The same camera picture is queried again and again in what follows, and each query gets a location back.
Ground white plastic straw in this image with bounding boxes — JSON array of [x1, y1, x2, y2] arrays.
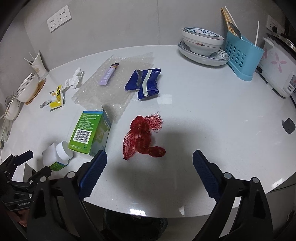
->
[[254, 21, 260, 47]]

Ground small dark grey device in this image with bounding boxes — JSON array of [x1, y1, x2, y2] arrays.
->
[[282, 118, 295, 134]]

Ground wooden chopsticks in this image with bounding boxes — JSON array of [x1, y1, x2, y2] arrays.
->
[[221, 6, 238, 37]]

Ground white patterned ceramic bowl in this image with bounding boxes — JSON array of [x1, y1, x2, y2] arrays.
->
[[182, 27, 224, 56]]

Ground yellow snack wrapper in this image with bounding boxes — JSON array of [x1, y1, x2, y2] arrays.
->
[[40, 84, 64, 111]]

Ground wall socket with plug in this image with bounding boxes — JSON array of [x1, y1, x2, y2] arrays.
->
[[266, 15, 285, 35]]

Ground white floral rice cooker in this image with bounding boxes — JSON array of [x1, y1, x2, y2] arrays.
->
[[258, 33, 295, 98]]

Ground blue rimmed ceramic plate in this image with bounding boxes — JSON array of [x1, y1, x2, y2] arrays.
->
[[178, 41, 230, 66]]

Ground person's left hand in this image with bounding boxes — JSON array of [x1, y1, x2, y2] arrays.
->
[[7, 209, 30, 227]]

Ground clear bubble wrap sheet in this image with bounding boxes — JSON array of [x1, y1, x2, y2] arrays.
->
[[72, 52, 154, 122]]

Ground metal spoon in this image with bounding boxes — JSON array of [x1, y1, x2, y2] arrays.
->
[[228, 22, 242, 39]]

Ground white cup with sticks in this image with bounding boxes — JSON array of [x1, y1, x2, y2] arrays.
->
[[23, 51, 49, 80]]

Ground white pill bottle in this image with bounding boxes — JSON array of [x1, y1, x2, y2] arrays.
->
[[42, 141, 74, 172]]

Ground green medicine box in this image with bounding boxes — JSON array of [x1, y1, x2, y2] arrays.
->
[[68, 108, 111, 157]]

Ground white wall socket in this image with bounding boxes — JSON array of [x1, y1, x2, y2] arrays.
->
[[47, 5, 72, 33]]

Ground blue snack wrapper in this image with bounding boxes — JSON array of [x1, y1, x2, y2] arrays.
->
[[125, 68, 161, 100]]

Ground red mesh net bag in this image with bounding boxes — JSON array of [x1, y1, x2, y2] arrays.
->
[[122, 113, 166, 160]]

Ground wooden coaster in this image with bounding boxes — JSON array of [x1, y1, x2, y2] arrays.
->
[[25, 79, 46, 105]]

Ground white bowl on coaster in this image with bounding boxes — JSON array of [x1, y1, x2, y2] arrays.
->
[[16, 73, 39, 102]]

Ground white tissue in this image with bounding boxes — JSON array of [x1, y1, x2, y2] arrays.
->
[[63, 67, 84, 90]]

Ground purple stick sachet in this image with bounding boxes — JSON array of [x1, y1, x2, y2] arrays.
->
[[99, 63, 119, 86]]

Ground blue plastic utensil holder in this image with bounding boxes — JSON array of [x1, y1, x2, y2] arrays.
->
[[225, 31, 264, 81]]

